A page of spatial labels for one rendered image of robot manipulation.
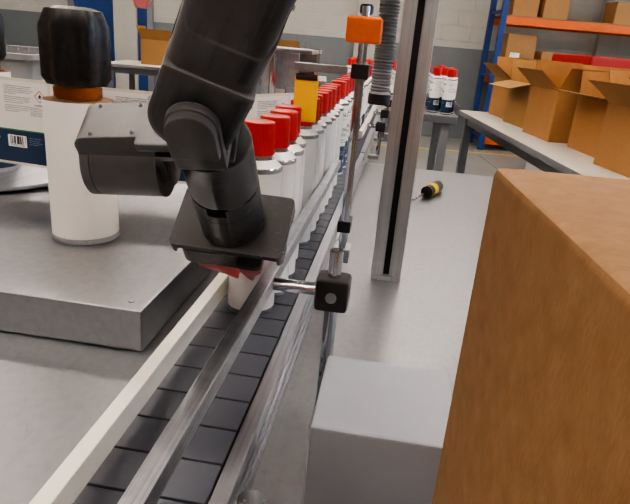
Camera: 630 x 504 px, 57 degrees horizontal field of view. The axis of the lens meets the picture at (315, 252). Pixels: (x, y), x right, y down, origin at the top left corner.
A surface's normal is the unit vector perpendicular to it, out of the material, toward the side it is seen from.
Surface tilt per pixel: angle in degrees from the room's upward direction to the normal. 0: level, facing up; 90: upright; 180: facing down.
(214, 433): 0
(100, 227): 90
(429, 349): 0
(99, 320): 90
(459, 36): 90
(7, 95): 90
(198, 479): 0
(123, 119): 37
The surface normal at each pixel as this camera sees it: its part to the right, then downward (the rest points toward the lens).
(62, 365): 0.08, -0.94
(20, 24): -0.01, 0.34
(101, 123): -0.09, -0.55
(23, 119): -0.25, 0.32
